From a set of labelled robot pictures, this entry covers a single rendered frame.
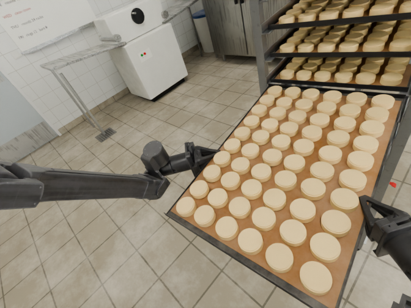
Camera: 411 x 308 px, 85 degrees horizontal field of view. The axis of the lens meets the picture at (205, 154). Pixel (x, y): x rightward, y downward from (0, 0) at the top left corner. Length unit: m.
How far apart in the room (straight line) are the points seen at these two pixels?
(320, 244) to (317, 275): 0.06
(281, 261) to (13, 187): 0.44
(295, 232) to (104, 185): 0.41
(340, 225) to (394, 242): 0.08
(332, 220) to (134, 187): 0.45
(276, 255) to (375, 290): 1.14
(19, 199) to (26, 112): 3.64
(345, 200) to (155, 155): 0.45
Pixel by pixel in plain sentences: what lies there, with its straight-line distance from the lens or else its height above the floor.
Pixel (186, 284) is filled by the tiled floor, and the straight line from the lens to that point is 1.63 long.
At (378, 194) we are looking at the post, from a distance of 1.12.
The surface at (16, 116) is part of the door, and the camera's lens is 4.04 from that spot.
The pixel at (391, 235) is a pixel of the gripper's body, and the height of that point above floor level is 1.04.
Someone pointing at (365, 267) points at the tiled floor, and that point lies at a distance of 1.62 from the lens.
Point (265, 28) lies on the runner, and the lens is 0.86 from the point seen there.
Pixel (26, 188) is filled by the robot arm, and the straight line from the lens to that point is 0.42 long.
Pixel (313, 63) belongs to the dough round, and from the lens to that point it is 0.97.
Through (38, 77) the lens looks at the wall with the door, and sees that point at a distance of 3.96.
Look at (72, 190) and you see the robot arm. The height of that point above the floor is 1.21.
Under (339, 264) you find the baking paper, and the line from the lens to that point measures 0.50.
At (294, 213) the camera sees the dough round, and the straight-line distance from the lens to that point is 0.51.
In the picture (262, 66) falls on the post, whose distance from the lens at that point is 0.89.
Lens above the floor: 1.46
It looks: 41 degrees down
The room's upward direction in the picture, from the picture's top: 21 degrees counter-clockwise
